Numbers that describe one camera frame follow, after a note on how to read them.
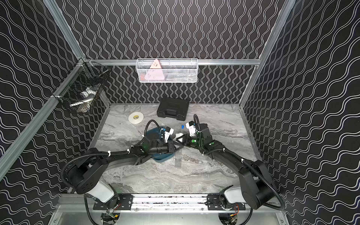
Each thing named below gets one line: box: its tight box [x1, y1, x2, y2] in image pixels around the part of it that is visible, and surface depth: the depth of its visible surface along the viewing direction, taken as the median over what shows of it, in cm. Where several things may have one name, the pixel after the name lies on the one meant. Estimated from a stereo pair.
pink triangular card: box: [144, 59, 165, 81], surface depth 92 cm
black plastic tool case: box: [156, 97, 190, 121], surface depth 112 cm
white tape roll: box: [127, 111, 144, 125], surface depth 112 cm
